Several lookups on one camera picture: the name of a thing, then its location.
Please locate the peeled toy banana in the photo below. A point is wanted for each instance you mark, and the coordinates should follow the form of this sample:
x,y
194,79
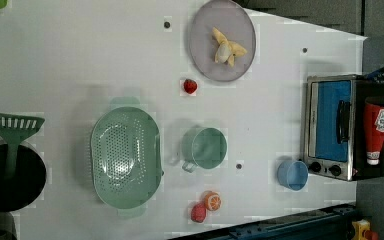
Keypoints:
x,y
227,50

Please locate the grey round plate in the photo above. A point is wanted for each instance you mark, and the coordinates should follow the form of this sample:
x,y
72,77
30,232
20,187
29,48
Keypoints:
x,y
235,24

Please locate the green mug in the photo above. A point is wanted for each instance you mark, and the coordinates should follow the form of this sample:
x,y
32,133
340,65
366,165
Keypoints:
x,y
204,148

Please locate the red toy strawberry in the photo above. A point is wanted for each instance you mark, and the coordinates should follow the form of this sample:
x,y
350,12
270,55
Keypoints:
x,y
190,86

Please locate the green oval colander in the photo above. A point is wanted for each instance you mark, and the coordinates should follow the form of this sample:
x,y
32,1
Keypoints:
x,y
125,155

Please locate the toy orange half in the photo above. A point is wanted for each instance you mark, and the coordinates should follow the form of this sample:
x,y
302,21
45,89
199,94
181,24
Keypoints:
x,y
212,201

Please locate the pink toy fruit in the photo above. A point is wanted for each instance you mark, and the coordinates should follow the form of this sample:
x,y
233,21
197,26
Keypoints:
x,y
199,213

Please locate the blue cup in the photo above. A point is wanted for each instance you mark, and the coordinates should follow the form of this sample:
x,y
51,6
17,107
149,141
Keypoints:
x,y
292,175

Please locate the silver toaster oven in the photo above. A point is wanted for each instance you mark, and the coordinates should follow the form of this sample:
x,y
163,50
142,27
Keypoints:
x,y
335,144

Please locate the green slotted spatula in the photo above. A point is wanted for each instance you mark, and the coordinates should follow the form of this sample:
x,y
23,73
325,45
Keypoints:
x,y
14,129

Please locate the red ketchup bottle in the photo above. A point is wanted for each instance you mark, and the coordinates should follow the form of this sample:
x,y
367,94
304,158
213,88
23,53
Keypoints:
x,y
373,124

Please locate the black round pot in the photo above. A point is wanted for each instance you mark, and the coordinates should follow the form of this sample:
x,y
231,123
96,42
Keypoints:
x,y
28,182

